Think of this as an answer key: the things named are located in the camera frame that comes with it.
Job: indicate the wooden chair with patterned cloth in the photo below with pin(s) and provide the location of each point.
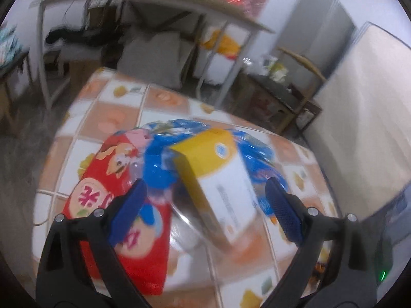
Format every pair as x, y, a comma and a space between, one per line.
19, 61

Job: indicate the silver refrigerator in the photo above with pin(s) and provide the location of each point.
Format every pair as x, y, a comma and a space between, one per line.
314, 32

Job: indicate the blue plastic bag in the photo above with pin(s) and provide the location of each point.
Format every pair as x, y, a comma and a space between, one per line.
157, 163

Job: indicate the teal patterned cloth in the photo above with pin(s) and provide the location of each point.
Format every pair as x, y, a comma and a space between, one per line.
6, 48

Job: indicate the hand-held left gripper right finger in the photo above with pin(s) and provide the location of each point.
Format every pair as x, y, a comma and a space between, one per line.
282, 211

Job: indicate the grey cloth bag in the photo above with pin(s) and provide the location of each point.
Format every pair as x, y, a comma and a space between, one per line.
154, 61

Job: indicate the yellow white cardboard box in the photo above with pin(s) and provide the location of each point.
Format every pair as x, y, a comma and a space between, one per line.
221, 192

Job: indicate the dark wooden side table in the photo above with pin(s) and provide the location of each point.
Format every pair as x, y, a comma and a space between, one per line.
273, 86

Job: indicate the green white carton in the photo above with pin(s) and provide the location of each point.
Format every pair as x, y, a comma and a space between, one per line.
277, 69

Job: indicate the dark wooden stool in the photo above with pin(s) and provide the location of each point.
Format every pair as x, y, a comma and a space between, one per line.
310, 112

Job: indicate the red snack bag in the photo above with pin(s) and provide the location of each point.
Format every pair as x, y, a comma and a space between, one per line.
96, 195

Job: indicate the white container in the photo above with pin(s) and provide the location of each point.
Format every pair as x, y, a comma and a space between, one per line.
215, 69

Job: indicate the white mattress with blue edge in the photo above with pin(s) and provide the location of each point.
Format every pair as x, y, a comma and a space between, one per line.
369, 102

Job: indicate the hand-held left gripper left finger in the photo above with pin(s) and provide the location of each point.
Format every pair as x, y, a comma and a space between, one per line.
128, 208

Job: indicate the black cloth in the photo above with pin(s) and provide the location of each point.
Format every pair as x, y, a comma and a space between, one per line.
74, 37

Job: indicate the yellow plastic bag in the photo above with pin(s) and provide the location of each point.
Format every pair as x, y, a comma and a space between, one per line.
224, 43

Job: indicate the white printed sack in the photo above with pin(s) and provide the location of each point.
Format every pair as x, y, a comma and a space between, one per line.
263, 106

